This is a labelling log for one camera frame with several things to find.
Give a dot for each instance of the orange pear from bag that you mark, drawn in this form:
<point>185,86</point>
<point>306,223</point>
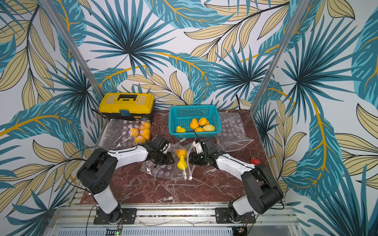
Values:
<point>194,124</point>

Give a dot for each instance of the yellow fruit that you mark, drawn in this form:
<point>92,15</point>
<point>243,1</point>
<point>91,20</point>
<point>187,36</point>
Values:
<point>199,129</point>

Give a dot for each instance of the yellow pear long neck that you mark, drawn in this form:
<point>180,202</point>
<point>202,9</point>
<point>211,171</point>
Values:
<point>182,164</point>

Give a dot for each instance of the clear zip-top bag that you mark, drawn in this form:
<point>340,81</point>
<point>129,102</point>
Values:
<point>232,137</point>

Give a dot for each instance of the dotted zip-top bag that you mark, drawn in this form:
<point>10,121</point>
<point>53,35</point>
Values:
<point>116,134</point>
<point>170,171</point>

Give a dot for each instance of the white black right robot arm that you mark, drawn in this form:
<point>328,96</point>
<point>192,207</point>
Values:
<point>261,188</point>

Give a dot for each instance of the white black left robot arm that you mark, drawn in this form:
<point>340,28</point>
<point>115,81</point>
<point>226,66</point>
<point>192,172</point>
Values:
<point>97,171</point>

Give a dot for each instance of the orange fruits in left bag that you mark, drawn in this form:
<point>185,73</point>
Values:
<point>141,132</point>

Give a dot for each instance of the teal plastic basket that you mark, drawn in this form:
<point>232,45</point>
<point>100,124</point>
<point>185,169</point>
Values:
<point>183,115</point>

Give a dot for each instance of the yellow black toolbox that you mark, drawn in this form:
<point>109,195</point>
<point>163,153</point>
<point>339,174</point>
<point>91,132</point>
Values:
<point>127,106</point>

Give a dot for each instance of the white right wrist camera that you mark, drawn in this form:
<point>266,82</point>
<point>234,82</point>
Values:
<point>198,147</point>

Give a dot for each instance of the right aluminium frame post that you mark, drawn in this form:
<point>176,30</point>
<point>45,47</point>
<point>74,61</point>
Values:
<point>280,51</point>

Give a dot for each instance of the aluminium frame post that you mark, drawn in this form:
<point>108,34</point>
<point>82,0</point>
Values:
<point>65,34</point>
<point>280,51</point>

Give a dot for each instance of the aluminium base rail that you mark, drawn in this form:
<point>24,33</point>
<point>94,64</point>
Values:
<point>195,219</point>

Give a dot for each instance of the left aluminium frame post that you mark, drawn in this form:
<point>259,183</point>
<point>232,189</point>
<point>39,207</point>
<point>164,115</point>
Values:
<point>65,34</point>

